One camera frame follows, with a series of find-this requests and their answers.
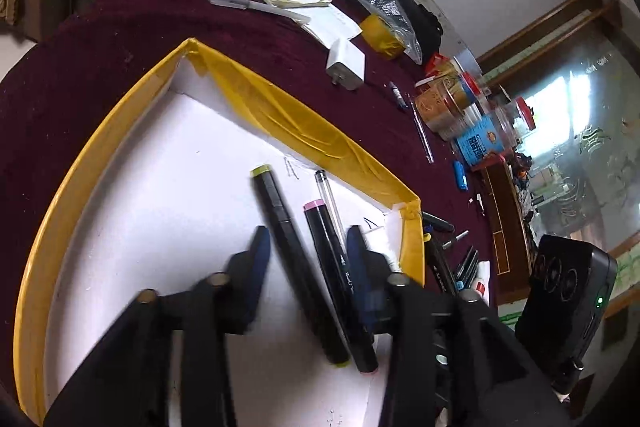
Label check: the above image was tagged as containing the white charger plug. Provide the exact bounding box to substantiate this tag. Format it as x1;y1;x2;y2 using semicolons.
326;38;367;91

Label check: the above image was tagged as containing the maroon velvet tablecloth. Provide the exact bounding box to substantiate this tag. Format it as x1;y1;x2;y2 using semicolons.
0;0;501;323

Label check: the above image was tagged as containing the white glue stick orange cap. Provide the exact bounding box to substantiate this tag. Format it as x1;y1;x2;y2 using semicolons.
472;260;492;303

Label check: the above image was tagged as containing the pile of small clutter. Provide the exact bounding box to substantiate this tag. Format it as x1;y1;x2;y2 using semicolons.
506;153;541;220

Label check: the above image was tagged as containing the thick black marker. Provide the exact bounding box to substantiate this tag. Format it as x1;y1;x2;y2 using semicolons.
426;238;458;299

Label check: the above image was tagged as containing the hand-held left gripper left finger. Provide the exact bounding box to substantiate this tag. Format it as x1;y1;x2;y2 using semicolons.
45;226;272;427

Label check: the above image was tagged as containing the dark green pen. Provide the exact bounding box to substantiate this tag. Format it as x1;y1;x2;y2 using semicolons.
422;211;455;233

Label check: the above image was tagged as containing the yellow-edged white tray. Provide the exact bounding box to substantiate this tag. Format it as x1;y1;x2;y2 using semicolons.
14;38;426;427

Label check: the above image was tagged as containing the thin black marker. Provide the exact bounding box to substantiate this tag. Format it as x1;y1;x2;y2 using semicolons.
452;249;473;293

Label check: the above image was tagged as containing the black marker pink cap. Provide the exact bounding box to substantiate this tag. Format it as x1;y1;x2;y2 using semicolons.
303;200;380;374

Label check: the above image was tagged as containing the clear ballpoint pen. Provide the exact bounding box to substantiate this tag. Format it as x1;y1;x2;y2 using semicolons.
314;170;351;258

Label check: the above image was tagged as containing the yellow tape roll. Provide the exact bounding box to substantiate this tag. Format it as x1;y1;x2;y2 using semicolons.
361;14;407;58

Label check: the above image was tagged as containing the slim clear pen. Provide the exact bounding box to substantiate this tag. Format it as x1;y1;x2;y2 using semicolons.
411;96;435;165

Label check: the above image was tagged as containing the white gel pen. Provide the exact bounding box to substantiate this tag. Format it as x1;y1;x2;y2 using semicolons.
208;0;312;26

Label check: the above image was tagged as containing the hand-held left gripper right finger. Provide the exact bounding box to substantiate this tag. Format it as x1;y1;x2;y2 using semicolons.
346;226;571;427

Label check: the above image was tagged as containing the black marker yellow-green cap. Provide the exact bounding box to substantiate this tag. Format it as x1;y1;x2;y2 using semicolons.
250;164;352;368

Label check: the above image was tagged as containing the wooden framed glass window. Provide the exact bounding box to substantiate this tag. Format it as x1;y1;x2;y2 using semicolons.
477;0;640;323

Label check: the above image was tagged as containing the clear jar red lid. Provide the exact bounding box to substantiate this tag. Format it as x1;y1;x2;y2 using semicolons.
492;97;535;144

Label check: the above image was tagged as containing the clear plastic bag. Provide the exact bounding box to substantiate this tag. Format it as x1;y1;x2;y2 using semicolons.
356;0;425;65

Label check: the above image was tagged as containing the white paper sheet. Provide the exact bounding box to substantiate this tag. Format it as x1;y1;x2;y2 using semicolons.
300;4;363;48

